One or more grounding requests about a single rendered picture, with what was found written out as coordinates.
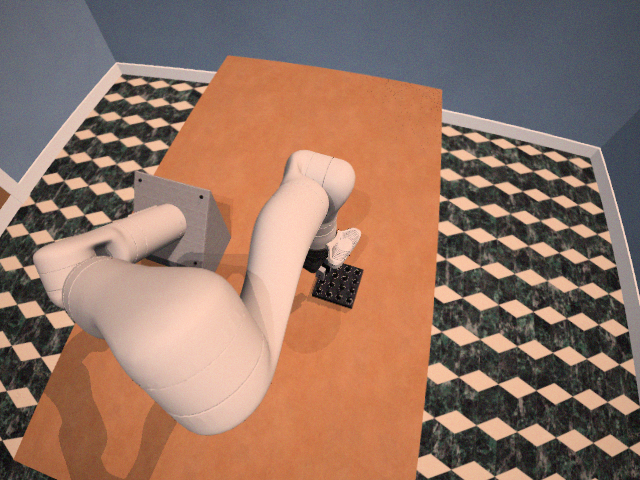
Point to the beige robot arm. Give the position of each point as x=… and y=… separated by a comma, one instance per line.
x=183, y=334

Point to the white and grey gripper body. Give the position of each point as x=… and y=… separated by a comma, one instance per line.
x=337, y=246

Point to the black knob box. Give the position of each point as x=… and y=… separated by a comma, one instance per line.
x=340, y=285

